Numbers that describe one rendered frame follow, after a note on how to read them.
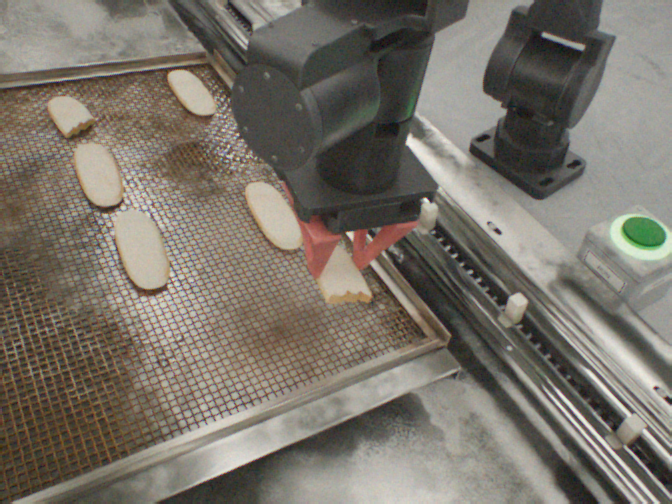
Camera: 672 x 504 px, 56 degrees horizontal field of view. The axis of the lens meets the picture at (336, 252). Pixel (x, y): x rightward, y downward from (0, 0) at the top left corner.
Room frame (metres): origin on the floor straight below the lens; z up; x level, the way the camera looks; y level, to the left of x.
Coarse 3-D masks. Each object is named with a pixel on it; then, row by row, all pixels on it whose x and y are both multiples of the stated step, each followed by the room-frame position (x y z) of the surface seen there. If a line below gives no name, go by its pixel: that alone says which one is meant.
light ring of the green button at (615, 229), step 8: (624, 216) 0.43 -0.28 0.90; (632, 216) 0.43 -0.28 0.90; (616, 224) 0.42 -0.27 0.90; (616, 232) 0.41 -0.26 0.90; (616, 240) 0.40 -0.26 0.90; (624, 240) 0.40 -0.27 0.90; (624, 248) 0.39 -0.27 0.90; (632, 248) 0.39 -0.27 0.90; (664, 248) 0.39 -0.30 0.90; (640, 256) 0.38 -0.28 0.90; (648, 256) 0.38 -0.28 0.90; (656, 256) 0.38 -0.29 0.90
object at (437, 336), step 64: (128, 64) 0.67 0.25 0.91; (192, 64) 0.70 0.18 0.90; (0, 128) 0.52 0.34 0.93; (192, 128) 0.56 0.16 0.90; (0, 192) 0.42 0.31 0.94; (64, 192) 0.43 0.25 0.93; (128, 192) 0.44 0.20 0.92; (64, 256) 0.35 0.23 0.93; (256, 256) 0.37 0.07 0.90; (384, 256) 0.38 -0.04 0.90; (192, 320) 0.29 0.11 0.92; (256, 320) 0.30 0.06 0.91; (320, 320) 0.30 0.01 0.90; (384, 320) 0.31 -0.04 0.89; (64, 384) 0.23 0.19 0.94; (192, 384) 0.23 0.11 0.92; (256, 384) 0.24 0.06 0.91; (320, 384) 0.24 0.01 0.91; (64, 448) 0.18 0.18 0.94; (128, 448) 0.18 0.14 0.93; (192, 448) 0.18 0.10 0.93
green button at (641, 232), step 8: (640, 216) 0.42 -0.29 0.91; (624, 224) 0.41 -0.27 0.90; (632, 224) 0.41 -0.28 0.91; (640, 224) 0.41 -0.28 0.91; (648, 224) 0.41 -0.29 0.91; (656, 224) 0.41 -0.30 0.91; (624, 232) 0.40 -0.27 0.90; (632, 232) 0.40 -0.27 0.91; (640, 232) 0.40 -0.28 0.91; (648, 232) 0.40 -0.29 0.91; (656, 232) 0.40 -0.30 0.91; (664, 232) 0.40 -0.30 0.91; (632, 240) 0.39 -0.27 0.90; (640, 240) 0.39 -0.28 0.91; (648, 240) 0.39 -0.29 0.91; (656, 240) 0.39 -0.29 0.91; (664, 240) 0.39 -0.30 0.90; (640, 248) 0.39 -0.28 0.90; (648, 248) 0.38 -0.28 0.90; (656, 248) 0.38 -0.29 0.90
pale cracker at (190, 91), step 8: (176, 72) 0.66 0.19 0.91; (184, 72) 0.66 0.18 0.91; (168, 80) 0.65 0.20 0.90; (176, 80) 0.64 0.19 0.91; (184, 80) 0.64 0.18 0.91; (192, 80) 0.64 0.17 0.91; (176, 88) 0.63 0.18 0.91; (184, 88) 0.63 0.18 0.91; (192, 88) 0.63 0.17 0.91; (200, 88) 0.63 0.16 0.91; (184, 96) 0.61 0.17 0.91; (192, 96) 0.61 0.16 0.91; (200, 96) 0.61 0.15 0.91; (208, 96) 0.61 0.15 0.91; (184, 104) 0.60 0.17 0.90; (192, 104) 0.60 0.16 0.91; (200, 104) 0.60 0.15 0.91; (208, 104) 0.60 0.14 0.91; (192, 112) 0.59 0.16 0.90; (200, 112) 0.59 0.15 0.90; (208, 112) 0.59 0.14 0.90
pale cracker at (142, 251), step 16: (128, 224) 0.39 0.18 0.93; (144, 224) 0.39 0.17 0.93; (128, 240) 0.37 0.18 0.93; (144, 240) 0.37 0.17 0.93; (160, 240) 0.37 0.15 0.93; (128, 256) 0.35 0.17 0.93; (144, 256) 0.35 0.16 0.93; (160, 256) 0.35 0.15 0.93; (128, 272) 0.33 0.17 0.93; (144, 272) 0.33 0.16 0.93; (160, 272) 0.33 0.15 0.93; (144, 288) 0.32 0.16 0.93
